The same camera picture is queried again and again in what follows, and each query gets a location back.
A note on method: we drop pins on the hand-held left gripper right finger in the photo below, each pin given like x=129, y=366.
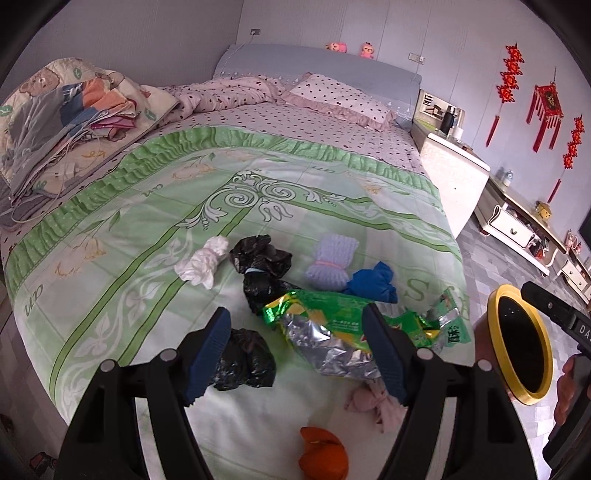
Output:
x=385, y=355

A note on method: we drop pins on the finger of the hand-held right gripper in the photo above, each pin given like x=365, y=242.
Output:
x=545, y=302

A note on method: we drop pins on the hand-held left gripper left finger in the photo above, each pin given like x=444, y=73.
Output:
x=210, y=355

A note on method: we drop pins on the black plastic bag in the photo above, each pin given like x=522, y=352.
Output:
x=247, y=360
x=258, y=263

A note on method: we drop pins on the yellow-rimmed brown bin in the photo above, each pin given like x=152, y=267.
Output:
x=521, y=341

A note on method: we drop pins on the green foil snack wrapper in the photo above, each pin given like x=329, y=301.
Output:
x=323, y=332

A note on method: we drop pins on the blue cloth bundle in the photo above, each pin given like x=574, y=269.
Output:
x=371, y=284

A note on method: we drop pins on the white cloth bundle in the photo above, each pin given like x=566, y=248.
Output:
x=201, y=265

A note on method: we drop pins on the person's right hand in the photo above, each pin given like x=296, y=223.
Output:
x=564, y=392

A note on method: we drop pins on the pink cloth bundle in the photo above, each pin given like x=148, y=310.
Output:
x=369, y=404

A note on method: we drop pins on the white low cabinet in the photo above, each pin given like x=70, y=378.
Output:
x=517, y=226

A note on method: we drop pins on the yellow toy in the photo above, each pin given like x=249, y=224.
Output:
x=544, y=209

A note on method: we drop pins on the light purple knitted bundle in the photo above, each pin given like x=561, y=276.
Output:
x=330, y=263

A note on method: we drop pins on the orange cloth bundle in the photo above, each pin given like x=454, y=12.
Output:
x=323, y=454

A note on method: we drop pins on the green floral bedspread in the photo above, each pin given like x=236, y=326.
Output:
x=277, y=221

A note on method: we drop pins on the white nightstand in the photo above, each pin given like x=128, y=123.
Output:
x=452, y=175

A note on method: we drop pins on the long red knot ornament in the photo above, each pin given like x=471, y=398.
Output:
x=572, y=147
x=510, y=78

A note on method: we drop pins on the white cup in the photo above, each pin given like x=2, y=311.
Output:
x=458, y=132

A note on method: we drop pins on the square red knot ornament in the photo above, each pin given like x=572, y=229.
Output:
x=548, y=101

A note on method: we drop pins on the black bottle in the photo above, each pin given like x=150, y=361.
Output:
x=448, y=121

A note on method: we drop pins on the bear print quilt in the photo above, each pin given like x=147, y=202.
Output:
x=152, y=101

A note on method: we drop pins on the pink polka dot pillow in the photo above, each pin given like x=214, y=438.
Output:
x=337, y=97

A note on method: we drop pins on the pink polka dot duvet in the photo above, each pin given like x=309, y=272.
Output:
x=221, y=92

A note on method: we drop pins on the pile of folded clothes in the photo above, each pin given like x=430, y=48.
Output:
x=46, y=120

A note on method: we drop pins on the grey-blue bed headboard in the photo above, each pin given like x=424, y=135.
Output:
x=323, y=69

